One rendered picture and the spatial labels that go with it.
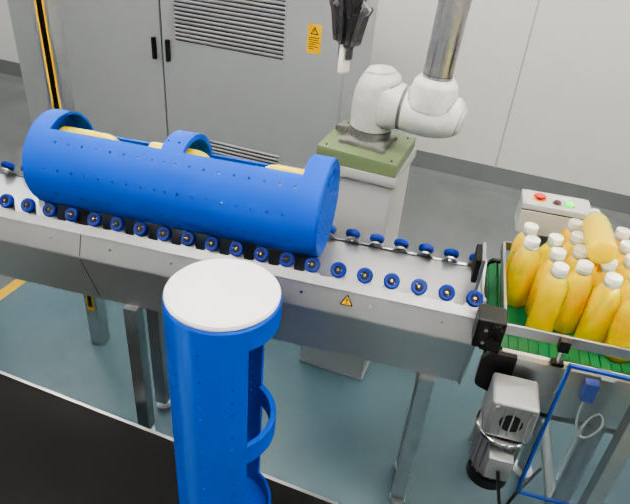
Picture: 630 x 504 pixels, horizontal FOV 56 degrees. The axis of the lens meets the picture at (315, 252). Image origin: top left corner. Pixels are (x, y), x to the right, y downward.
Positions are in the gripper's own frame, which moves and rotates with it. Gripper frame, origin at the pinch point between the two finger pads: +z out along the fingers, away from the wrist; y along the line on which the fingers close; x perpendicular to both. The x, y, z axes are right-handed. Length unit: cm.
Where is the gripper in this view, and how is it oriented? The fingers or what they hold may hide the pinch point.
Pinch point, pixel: (344, 59)
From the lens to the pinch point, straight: 158.4
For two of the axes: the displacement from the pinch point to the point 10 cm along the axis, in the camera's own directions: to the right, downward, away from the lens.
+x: 7.2, -3.3, 6.1
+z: -0.9, 8.3, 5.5
